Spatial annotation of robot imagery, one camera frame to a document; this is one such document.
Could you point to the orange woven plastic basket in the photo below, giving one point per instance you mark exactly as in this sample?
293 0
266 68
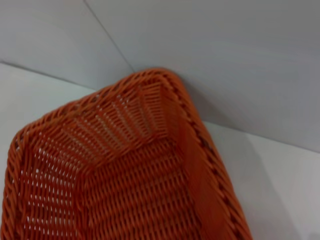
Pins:
125 180

